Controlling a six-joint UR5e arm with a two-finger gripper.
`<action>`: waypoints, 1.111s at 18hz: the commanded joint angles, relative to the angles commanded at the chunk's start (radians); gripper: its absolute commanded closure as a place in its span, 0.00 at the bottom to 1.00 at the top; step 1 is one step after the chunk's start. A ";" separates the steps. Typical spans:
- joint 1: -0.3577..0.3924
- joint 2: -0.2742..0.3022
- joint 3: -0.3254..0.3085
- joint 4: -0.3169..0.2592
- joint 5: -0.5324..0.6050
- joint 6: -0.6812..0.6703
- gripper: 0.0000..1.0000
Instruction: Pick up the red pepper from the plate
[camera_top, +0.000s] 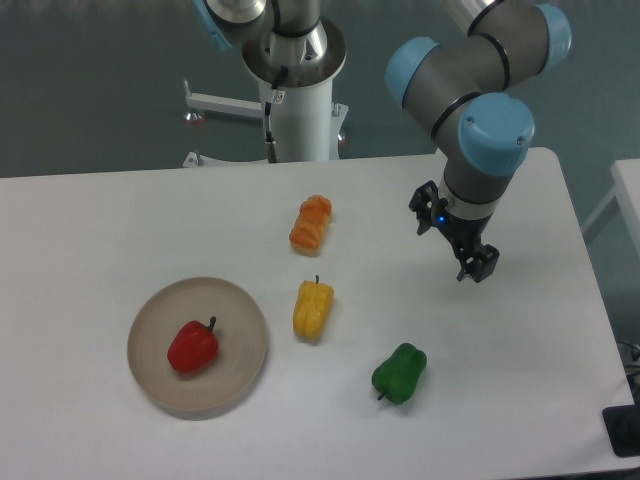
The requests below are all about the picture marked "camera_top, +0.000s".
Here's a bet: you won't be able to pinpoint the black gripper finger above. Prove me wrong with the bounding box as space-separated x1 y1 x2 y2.
409 180 448 234
454 243 500 283

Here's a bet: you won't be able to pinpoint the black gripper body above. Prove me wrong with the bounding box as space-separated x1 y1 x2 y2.
432 198 495 257

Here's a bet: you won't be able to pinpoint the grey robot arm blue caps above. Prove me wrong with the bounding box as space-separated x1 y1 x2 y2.
195 1 572 282

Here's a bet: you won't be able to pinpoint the orange bell pepper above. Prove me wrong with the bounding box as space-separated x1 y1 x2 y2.
289 195 332 255

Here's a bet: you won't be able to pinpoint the green bell pepper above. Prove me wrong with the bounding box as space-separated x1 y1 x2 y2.
371 343 428 405

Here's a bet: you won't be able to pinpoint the yellow bell pepper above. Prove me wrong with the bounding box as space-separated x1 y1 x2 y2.
292 275 334 342

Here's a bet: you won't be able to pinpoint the beige round plate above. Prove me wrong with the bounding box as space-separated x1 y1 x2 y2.
127 277 268 420

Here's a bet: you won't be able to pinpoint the red bell pepper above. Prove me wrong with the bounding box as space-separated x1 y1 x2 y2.
167 316 219 374

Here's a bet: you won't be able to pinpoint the white side table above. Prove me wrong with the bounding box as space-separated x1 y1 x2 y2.
581 159 639 250

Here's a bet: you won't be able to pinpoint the black box at table edge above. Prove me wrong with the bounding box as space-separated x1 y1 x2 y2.
602 405 639 458

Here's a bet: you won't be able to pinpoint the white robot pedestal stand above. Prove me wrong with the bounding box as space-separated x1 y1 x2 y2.
180 17 350 169

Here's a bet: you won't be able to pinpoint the black cable on pedestal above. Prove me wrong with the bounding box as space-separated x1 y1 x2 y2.
263 65 288 163

